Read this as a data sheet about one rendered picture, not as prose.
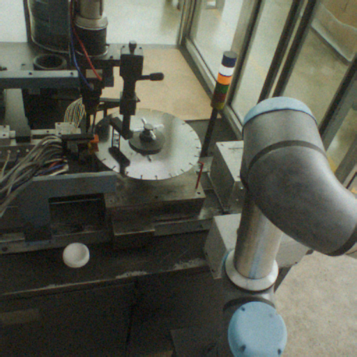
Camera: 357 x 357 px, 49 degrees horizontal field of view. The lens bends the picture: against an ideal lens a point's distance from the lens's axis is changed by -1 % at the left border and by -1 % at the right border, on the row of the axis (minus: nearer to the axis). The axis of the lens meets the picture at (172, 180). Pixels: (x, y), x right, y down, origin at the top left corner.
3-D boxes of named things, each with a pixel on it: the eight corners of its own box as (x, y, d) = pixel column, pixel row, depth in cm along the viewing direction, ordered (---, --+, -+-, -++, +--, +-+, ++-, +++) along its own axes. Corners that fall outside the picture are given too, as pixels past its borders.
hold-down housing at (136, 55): (137, 108, 107) (144, 37, 93) (137, 118, 104) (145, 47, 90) (116, 107, 106) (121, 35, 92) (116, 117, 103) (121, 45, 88)
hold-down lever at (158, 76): (158, 72, 98) (160, 61, 96) (164, 85, 94) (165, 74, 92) (127, 72, 96) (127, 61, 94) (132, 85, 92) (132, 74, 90)
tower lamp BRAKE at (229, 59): (232, 59, 123) (234, 51, 121) (237, 67, 120) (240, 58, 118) (219, 59, 122) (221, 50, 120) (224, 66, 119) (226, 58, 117)
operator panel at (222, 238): (284, 236, 125) (301, 206, 114) (299, 266, 118) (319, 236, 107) (202, 247, 117) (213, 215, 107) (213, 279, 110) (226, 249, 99)
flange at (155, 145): (157, 157, 112) (159, 150, 111) (122, 145, 114) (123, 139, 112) (169, 135, 120) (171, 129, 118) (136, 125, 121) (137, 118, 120)
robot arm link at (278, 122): (219, 326, 91) (252, 143, 52) (218, 270, 101) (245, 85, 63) (272, 328, 90) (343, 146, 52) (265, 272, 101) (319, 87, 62)
